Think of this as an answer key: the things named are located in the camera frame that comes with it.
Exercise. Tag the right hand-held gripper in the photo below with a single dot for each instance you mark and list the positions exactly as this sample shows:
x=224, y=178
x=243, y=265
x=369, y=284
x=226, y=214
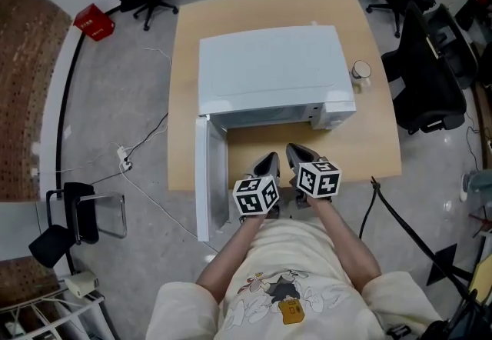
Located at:
x=319, y=180

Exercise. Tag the white microwave door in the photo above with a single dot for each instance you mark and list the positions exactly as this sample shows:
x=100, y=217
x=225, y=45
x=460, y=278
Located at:
x=203, y=180

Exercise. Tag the black pole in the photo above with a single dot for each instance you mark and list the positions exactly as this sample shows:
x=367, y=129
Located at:
x=415, y=238

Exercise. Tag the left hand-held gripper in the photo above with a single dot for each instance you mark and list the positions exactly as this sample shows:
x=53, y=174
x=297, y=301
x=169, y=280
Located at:
x=255, y=196

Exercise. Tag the person's cream printed t-shirt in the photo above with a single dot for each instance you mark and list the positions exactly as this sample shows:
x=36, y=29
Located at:
x=292, y=254

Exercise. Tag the red box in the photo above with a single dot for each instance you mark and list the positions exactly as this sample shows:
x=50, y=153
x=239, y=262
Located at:
x=94, y=23

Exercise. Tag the black triangular stand base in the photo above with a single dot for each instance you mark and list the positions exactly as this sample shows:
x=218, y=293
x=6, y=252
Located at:
x=446, y=265

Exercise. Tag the white power strip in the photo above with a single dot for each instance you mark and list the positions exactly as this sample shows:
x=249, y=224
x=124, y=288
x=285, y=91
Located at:
x=123, y=157

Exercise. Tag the person's left forearm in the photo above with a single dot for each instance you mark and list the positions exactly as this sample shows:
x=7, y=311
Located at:
x=230, y=254

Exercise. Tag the white microwave oven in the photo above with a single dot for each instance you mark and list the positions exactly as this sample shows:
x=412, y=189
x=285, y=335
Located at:
x=273, y=69

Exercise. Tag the black backpack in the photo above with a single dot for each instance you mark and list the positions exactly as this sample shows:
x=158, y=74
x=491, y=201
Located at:
x=469, y=319

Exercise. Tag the beige small device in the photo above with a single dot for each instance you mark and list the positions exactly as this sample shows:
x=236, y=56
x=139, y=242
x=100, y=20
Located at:
x=80, y=284

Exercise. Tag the white mug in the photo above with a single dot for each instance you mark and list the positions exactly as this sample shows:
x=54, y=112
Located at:
x=360, y=71

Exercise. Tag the person's right forearm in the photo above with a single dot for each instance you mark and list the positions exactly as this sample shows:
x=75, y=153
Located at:
x=346, y=242

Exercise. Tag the black cantilever chair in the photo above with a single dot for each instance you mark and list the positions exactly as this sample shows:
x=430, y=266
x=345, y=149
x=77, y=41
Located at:
x=80, y=211

